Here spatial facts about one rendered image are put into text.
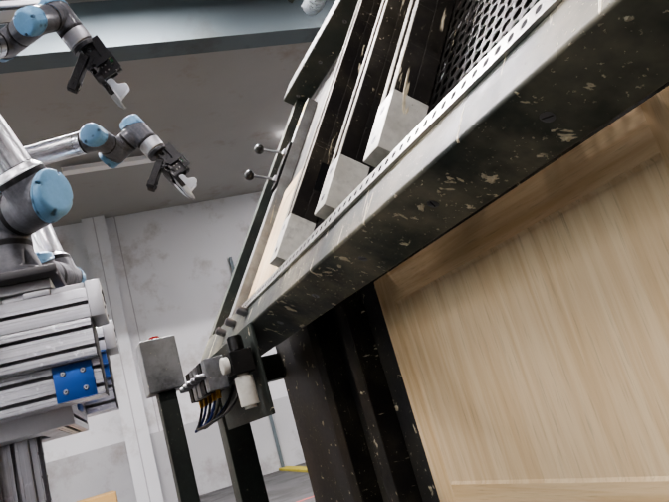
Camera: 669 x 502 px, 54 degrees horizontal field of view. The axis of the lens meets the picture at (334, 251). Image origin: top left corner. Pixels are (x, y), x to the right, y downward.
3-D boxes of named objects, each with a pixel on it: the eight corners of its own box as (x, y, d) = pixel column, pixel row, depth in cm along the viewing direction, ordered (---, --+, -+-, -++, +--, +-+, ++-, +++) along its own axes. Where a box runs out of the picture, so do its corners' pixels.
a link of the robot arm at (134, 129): (121, 131, 232) (139, 115, 232) (142, 153, 231) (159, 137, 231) (113, 125, 224) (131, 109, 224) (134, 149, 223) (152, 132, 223)
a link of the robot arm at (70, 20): (28, 9, 186) (48, 6, 193) (54, 42, 188) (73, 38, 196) (44, -9, 183) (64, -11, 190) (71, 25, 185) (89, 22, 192)
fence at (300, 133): (237, 329, 219) (226, 325, 218) (313, 108, 260) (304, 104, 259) (240, 326, 215) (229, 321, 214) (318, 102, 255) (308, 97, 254)
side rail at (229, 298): (236, 349, 243) (208, 339, 240) (316, 116, 289) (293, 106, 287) (240, 346, 237) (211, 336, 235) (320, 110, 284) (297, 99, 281)
